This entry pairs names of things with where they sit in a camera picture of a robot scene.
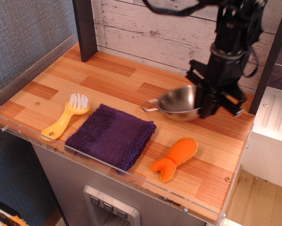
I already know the yellow brush with white bristles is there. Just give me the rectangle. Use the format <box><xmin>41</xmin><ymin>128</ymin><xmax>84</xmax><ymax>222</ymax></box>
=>
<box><xmin>41</xmin><ymin>93</ymin><xmax>91</xmax><ymax>142</ymax></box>

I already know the dark right vertical post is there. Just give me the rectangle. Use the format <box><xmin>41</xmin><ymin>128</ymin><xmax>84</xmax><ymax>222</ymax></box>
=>
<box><xmin>249</xmin><ymin>18</ymin><xmax>282</xmax><ymax>115</ymax></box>

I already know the orange plush gold fish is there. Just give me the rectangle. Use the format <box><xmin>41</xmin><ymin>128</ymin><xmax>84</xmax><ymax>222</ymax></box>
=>
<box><xmin>150</xmin><ymin>137</ymin><xmax>198</xmax><ymax>182</ymax></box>

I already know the grey water dispenser panel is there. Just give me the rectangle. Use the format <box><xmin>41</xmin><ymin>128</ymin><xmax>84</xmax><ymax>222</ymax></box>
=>
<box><xmin>83</xmin><ymin>185</ymin><xmax>141</xmax><ymax>226</ymax></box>

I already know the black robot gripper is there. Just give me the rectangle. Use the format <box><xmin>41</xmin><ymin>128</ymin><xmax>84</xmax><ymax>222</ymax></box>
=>
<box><xmin>186</xmin><ymin>53</ymin><xmax>247</xmax><ymax>119</ymax></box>

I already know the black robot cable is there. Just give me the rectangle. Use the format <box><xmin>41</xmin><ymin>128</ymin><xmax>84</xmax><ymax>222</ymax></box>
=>
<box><xmin>142</xmin><ymin>0</ymin><xmax>260</xmax><ymax>78</ymax></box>

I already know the silver toy fridge cabinet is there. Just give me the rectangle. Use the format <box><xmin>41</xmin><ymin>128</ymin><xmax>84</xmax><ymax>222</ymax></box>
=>
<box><xmin>33</xmin><ymin>145</ymin><xmax>206</xmax><ymax>226</ymax></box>

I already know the orange plush toy at corner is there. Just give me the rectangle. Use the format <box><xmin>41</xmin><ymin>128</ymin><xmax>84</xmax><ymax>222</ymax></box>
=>
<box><xmin>3</xmin><ymin>216</ymin><xmax>27</xmax><ymax>226</ymax></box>

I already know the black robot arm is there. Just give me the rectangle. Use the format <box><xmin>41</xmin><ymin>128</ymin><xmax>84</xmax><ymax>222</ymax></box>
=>
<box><xmin>186</xmin><ymin>0</ymin><xmax>266</xmax><ymax>119</ymax></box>

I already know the clear acrylic front guard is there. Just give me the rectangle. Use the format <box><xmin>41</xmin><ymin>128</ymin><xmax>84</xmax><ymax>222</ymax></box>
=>
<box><xmin>0</xmin><ymin>111</ymin><xmax>227</xmax><ymax>223</ymax></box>

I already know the purple folded towel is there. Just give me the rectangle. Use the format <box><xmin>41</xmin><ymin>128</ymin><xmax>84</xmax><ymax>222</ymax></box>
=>
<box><xmin>65</xmin><ymin>104</ymin><xmax>157</xmax><ymax>175</ymax></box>

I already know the white toy sink counter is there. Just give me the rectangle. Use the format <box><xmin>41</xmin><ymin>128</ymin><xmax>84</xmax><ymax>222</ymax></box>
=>
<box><xmin>241</xmin><ymin>87</ymin><xmax>282</xmax><ymax>186</ymax></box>

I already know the stainless steel pot with handles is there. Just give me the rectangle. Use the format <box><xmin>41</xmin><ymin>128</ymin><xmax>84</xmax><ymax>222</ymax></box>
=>
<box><xmin>141</xmin><ymin>85</ymin><xmax>200</xmax><ymax>121</ymax></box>

